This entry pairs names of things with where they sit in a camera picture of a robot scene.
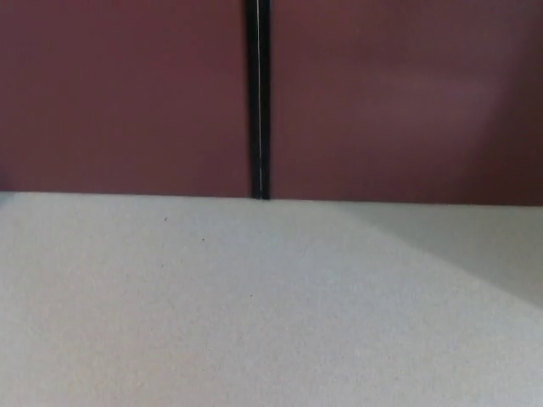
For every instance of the black door edge seal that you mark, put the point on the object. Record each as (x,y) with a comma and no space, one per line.
(259,102)

